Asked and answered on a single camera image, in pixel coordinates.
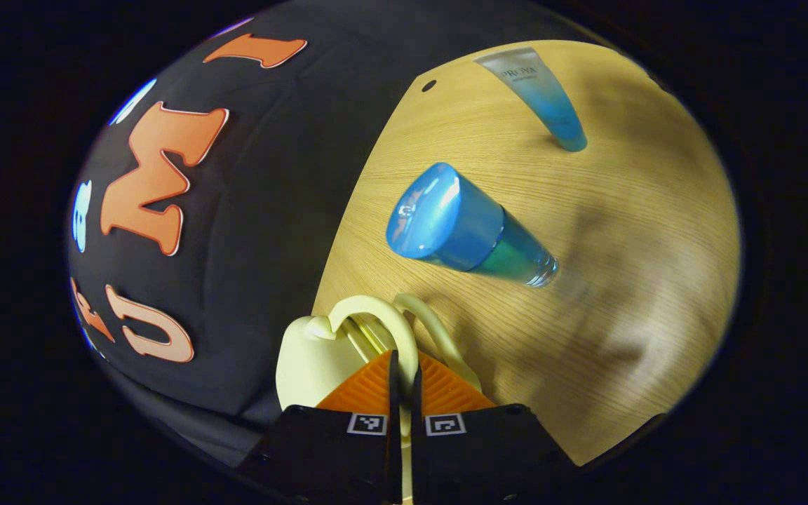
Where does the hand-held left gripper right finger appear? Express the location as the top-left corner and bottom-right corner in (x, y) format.
(411, 351), (580, 505)

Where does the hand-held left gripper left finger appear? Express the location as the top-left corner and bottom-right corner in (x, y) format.
(243, 349), (403, 505)

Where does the pale yellow suitcase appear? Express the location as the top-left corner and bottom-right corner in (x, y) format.
(276, 295), (483, 505)

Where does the blue bottle with blue cap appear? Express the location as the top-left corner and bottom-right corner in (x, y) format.
(386, 163), (559, 288)

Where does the blue gradient cream tube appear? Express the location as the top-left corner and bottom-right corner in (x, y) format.
(474, 46), (588, 152)

